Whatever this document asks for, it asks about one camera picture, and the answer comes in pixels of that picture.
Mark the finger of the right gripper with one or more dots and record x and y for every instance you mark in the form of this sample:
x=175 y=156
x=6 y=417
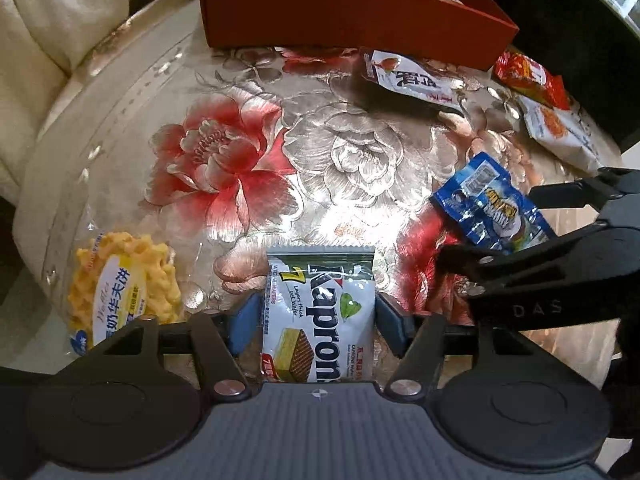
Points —
x=596 y=257
x=608 y=184

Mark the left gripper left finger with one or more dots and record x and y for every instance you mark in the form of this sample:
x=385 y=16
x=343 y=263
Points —
x=215 y=339

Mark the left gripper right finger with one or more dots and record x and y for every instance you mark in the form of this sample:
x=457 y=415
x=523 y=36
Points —
x=421 y=344

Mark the blue coconut snack packet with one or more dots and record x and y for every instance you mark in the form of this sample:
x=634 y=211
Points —
x=490 y=212

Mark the Kaprons wafer packet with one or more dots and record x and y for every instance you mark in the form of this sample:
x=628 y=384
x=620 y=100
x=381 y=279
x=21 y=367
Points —
x=318 y=314

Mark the white packet orange disc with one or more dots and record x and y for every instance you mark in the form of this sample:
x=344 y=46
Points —
x=563 y=134

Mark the yellow waffle biscuit pack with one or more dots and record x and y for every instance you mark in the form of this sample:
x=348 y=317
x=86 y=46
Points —
x=118 y=278

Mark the red orange snack packet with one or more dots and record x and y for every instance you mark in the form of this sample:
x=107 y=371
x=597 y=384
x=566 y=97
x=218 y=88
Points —
x=522 y=74

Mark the floral satin cover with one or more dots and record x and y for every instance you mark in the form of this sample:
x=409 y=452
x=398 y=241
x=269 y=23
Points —
x=217 y=155

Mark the white red snack packet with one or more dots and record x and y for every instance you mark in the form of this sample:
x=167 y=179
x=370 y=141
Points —
x=403 y=76

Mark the red cardboard tray box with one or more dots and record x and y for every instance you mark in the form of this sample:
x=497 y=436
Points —
x=472 y=33

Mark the cream white blanket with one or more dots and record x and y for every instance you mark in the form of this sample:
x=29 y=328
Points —
x=42 y=43

